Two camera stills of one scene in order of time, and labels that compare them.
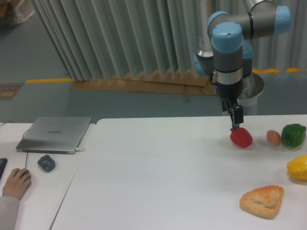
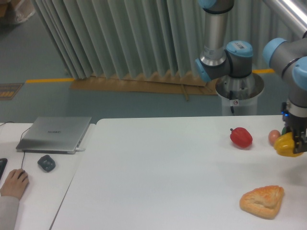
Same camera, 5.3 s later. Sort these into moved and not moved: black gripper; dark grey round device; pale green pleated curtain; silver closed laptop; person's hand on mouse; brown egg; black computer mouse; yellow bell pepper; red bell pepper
Moved: yellow bell pepper; black computer mouse; black gripper
Not moved: pale green pleated curtain; dark grey round device; brown egg; red bell pepper; person's hand on mouse; silver closed laptop
